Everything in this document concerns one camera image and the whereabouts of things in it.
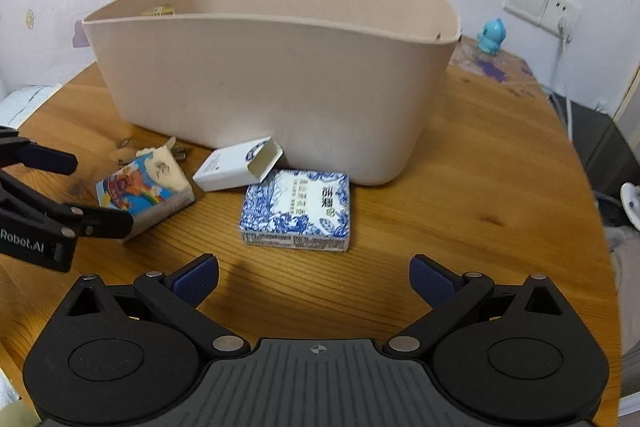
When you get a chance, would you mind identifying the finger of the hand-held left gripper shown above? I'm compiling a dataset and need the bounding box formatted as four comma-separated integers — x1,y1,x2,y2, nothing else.
0,125,79,176
0,169,135,243

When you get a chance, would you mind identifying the white wall outlet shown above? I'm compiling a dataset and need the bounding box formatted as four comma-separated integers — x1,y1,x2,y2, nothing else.
542,0,582,30

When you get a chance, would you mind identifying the beige plastic storage basket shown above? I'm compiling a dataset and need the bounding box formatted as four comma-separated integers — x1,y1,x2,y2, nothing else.
81,0,462,186

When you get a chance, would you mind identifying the white plug with cable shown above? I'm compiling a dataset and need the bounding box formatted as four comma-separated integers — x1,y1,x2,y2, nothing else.
549,17,577,142

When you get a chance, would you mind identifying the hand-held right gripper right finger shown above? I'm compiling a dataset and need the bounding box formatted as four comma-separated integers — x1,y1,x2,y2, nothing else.
382,254,567,361

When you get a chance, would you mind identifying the dark cabinet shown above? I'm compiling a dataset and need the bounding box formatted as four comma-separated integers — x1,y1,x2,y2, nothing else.
570,99,640,228

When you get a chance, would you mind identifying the blue toy figurine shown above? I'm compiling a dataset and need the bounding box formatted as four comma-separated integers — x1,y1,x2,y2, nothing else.
476,18,507,56

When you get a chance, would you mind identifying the blue white tissue packet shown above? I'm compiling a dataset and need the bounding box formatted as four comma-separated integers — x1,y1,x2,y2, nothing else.
239,169,352,254

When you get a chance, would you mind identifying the white round object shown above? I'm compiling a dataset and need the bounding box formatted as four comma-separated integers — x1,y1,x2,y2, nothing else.
620,182,640,228

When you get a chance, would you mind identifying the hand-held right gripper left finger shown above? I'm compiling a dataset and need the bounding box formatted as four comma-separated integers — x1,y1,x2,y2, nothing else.
57,253,252,361

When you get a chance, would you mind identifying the small white open box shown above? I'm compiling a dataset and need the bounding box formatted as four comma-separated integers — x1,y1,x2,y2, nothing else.
192,136,284,192

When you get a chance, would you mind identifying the cartoon print tissue packet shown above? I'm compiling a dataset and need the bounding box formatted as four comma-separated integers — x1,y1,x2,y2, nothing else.
95,146,197,244

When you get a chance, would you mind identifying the patterned purple mat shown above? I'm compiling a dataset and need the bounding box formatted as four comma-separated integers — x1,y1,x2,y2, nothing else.
447,36,549,100

